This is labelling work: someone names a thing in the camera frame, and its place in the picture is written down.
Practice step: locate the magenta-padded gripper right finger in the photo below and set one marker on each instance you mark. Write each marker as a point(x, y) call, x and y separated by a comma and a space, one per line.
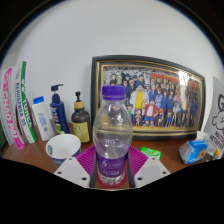
point(151, 170)

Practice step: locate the dark blue pump bottle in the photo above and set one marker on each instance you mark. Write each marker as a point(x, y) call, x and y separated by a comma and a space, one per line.
point(59, 115)

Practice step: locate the white tall tube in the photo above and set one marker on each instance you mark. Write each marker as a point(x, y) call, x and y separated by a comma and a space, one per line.
point(26, 106)

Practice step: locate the blue patterned paper cup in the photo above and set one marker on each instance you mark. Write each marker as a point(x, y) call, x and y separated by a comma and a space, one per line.
point(61, 148)

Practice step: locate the framed group picture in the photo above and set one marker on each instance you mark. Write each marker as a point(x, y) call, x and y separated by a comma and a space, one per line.
point(160, 96)

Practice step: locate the white bottle with blue cap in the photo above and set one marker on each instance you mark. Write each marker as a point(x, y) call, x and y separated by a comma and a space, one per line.
point(43, 120)

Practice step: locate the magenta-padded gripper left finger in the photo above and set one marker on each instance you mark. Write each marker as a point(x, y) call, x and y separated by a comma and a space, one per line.
point(71, 170)

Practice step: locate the white printed paper bag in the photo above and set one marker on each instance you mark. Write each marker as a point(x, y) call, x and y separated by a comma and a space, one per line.
point(216, 120)

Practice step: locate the blue tissue pack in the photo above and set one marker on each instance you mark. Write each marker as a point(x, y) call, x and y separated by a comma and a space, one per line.
point(193, 151)

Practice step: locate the clear purple-capped water bottle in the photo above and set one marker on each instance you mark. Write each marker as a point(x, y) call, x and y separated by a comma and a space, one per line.
point(112, 133)

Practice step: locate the small green box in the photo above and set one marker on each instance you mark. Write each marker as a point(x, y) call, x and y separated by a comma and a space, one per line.
point(150, 153)

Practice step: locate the brown pump bottle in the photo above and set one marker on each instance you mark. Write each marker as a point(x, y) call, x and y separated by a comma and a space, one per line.
point(81, 125)

